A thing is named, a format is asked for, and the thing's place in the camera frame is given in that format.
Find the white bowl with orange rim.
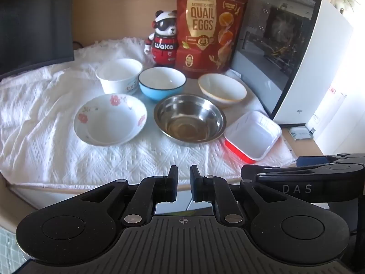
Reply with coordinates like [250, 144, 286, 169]
[198, 73, 247, 108]

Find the red snack bag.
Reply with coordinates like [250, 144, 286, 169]
[175, 0, 246, 78]

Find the panda figurine in red suit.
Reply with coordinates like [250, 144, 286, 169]
[145, 10, 179, 66]

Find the white textured cloth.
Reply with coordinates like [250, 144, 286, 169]
[0, 37, 295, 186]

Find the blue bowl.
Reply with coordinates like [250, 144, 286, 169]
[138, 67, 187, 103]

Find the black computer monitor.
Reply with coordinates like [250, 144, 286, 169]
[0, 0, 75, 76]

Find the white computer case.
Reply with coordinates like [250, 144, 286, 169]
[230, 0, 355, 126]

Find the tall white bowl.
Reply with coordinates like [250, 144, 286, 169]
[95, 58, 143, 95]

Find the red and white rectangular dish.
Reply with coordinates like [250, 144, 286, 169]
[224, 110, 282, 164]

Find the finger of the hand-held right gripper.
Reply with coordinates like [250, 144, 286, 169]
[296, 153, 365, 166]
[241, 164, 358, 184]

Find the stainless steel bowl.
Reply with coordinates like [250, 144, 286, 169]
[153, 94, 226, 147]

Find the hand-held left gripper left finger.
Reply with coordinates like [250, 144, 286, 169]
[76, 165, 178, 227]

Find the white and green packet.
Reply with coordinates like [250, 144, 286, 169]
[288, 126, 314, 141]

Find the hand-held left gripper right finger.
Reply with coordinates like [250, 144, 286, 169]
[190, 165, 289, 227]

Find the white floral bowl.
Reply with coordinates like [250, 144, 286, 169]
[73, 94, 148, 147]

